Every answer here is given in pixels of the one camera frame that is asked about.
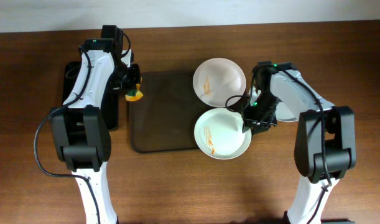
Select yellow green sponge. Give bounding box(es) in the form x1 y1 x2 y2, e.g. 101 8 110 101
125 78 144 101

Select black plastic tray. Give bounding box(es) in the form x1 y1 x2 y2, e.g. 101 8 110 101
62 61 119 131

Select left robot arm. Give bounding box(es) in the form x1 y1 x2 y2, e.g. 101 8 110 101
49 38 143 223

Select pink white plate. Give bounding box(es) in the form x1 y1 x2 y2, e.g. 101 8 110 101
193 58 246 108

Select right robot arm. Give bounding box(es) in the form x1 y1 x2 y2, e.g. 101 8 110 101
240 62 356 223

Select light green plate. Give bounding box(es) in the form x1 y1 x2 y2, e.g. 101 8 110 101
193 108 252 160

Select light blue plate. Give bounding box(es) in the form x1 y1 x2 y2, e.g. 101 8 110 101
249 88 298 123

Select brown serving tray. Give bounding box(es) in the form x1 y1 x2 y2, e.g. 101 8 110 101
128 70 212 154

